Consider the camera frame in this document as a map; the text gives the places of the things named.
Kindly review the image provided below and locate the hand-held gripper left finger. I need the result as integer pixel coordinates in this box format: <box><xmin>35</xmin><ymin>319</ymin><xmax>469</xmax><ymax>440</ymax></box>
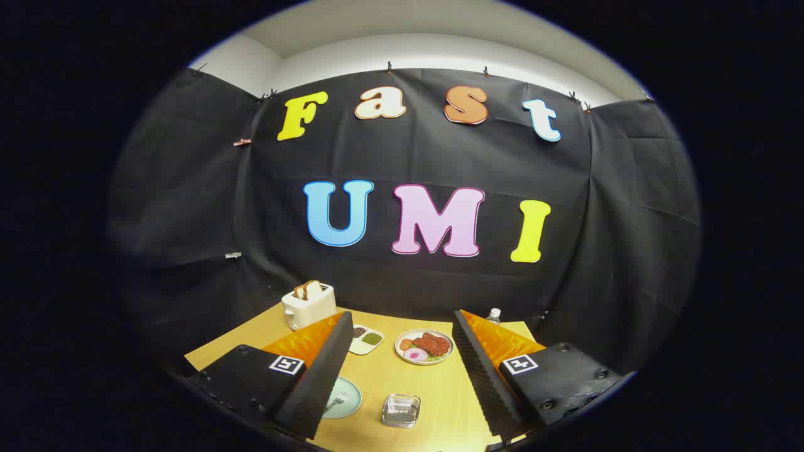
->
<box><xmin>187</xmin><ymin>311</ymin><xmax>355</xmax><ymax>441</ymax></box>

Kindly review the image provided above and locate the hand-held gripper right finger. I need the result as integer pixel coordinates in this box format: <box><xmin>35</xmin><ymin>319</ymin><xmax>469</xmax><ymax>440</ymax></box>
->
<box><xmin>452</xmin><ymin>309</ymin><xmax>629</xmax><ymax>440</ymax></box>

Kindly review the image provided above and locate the white divided seasoning dish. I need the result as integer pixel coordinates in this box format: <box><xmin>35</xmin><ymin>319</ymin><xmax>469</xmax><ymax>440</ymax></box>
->
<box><xmin>349</xmin><ymin>325</ymin><xmax>385</xmax><ymax>356</ymax></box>

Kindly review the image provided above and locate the light green plate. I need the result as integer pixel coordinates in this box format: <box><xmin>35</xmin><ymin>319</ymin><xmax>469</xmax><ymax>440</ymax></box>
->
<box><xmin>322</xmin><ymin>376</ymin><xmax>363</xmax><ymax>419</ymax></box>

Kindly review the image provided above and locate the black backdrop cloth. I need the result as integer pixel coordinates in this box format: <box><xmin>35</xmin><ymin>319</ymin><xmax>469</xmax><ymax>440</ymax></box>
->
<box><xmin>107</xmin><ymin>66</ymin><xmax>702</xmax><ymax>377</ymax></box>

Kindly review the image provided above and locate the white toaster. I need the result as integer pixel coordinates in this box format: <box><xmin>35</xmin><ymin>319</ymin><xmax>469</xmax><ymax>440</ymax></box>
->
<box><xmin>281</xmin><ymin>284</ymin><xmax>337</xmax><ymax>331</ymax></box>

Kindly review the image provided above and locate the square metal wire basket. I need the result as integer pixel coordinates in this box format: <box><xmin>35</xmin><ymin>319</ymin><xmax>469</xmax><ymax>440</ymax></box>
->
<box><xmin>381</xmin><ymin>394</ymin><xmax>421</xmax><ymax>429</ymax></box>

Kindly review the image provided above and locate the plate of meat and vegetables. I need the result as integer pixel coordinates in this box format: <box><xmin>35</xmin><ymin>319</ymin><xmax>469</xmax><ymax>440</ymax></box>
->
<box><xmin>394</xmin><ymin>328</ymin><xmax>455</xmax><ymax>365</ymax></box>

